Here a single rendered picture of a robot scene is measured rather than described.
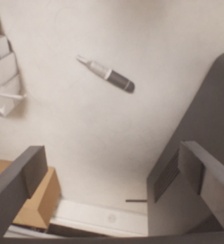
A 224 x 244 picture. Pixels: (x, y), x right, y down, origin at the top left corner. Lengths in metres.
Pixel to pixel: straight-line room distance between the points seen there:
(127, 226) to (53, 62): 0.71
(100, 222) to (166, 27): 0.75
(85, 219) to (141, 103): 0.58
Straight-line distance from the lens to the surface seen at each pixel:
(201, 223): 0.35
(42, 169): 0.17
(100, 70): 0.38
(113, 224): 0.87
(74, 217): 0.86
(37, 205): 0.64
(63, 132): 0.55
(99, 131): 0.51
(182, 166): 0.17
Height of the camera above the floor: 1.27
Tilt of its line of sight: 50 degrees down
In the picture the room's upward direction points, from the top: 170 degrees counter-clockwise
